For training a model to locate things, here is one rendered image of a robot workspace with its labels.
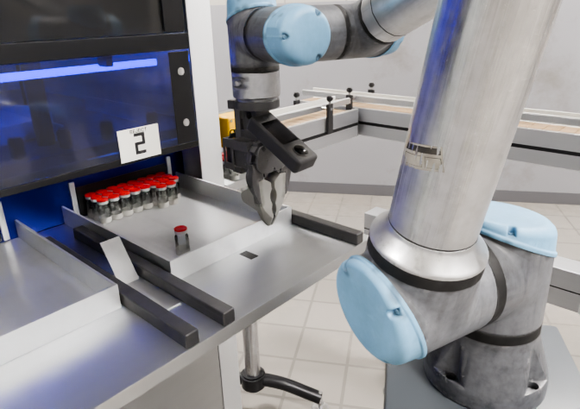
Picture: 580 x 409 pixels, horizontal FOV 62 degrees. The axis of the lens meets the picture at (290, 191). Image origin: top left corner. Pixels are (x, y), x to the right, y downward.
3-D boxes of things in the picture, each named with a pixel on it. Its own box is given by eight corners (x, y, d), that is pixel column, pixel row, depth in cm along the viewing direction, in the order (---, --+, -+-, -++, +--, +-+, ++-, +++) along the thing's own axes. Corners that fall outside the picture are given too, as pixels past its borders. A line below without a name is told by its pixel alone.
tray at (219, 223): (65, 223, 91) (60, 206, 90) (178, 186, 109) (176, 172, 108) (173, 283, 70) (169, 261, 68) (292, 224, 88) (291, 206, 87)
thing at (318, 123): (199, 192, 116) (193, 128, 110) (162, 179, 126) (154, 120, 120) (362, 136, 163) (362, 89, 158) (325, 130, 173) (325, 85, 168)
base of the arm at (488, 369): (530, 341, 69) (540, 280, 66) (563, 424, 55) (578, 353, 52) (421, 330, 72) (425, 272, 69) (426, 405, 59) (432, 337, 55)
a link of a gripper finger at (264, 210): (250, 218, 86) (247, 168, 83) (274, 226, 82) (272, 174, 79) (237, 223, 84) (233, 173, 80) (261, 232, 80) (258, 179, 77)
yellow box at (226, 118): (209, 145, 112) (206, 114, 109) (233, 139, 117) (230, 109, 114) (231, 150, 107) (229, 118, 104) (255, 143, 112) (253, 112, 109)
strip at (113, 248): (105, 278, 71) (99, 242, 69) (123, 270, 74) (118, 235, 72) (161, 313, 63) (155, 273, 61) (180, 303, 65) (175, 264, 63)
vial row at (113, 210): (97, 222, 91) (93, 199, 89) (176, 195, 103) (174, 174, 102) (104, 225, 89) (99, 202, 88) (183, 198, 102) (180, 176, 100)
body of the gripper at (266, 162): (256, 161, 86) (252, 93, 82) (292, 170, 81) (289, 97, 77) (223, 172, 81) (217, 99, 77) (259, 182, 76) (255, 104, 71)
